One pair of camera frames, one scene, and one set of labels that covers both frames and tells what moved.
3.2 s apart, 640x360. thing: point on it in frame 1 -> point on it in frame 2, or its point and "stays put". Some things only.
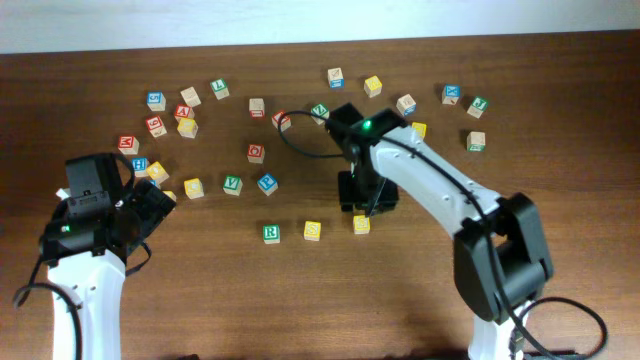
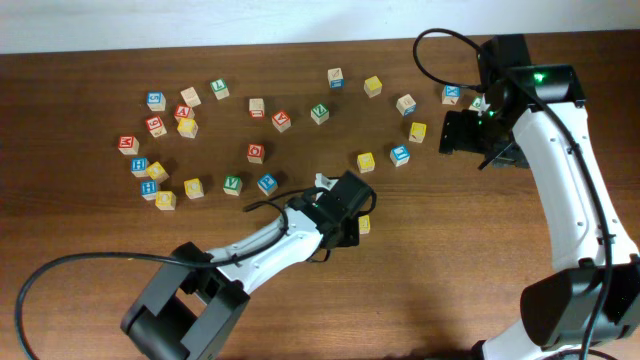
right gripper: x=383 y=201 -> x=455 y=133
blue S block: x=156 y=101 stays put
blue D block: x=406 y=105 stays put
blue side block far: x=336 y=79 stays put
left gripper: x=152 y=202 -> x=351 y=235
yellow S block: x=361 y=224 stays put
